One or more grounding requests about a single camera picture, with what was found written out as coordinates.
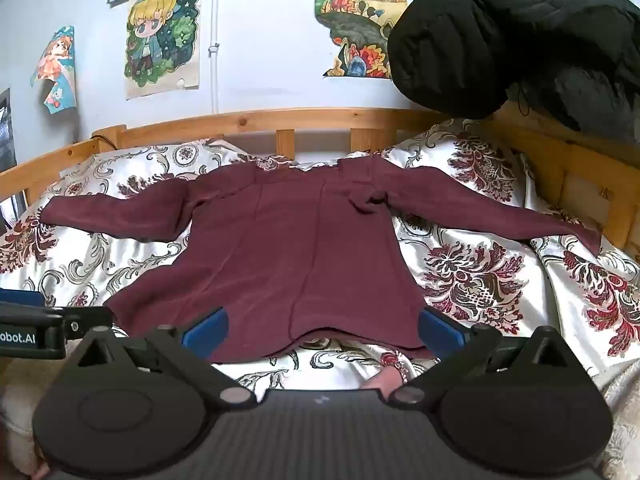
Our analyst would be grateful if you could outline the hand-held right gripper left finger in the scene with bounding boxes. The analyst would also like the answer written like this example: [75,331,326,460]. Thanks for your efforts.
[64,307,257,409]

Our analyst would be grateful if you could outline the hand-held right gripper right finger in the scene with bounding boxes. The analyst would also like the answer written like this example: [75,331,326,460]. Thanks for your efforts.
[389,307,579,409]

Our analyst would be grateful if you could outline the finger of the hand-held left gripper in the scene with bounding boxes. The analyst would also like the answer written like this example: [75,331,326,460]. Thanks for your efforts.
[0,288,47,309]
[47,305,115,342]

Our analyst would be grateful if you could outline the maroon long-sleeved shirt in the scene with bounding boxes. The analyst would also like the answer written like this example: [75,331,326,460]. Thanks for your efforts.
[40,157,603,364]

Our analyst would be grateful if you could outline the floral satin blanket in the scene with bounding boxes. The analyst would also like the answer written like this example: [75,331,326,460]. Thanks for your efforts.
[0,119,640,392]

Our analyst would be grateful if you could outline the grey framed window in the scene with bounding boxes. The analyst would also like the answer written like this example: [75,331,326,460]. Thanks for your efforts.
[0,87,29,237]

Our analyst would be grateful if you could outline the small curled cartoon girl poster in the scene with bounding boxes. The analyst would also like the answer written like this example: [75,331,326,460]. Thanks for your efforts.
[31,25,79,115]

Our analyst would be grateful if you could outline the blond cartoon child poster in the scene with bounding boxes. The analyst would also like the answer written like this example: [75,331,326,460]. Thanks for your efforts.
[124,0,202,100]

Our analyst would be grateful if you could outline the black padded jacket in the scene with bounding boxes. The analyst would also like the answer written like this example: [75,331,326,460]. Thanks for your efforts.
[387,0,640,134]

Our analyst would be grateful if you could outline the landscape drawing poster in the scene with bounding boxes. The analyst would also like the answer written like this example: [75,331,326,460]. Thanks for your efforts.
[314,0,409,80]

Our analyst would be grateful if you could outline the black cable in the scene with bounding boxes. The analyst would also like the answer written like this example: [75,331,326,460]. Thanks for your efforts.
[91,130,124,152]

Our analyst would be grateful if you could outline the wooden bed frame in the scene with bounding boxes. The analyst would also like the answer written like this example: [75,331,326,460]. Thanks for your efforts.
[0,106,640,257]

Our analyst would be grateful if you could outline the white wall pipe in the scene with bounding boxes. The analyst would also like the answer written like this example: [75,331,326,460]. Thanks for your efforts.
[208,0,223,112]

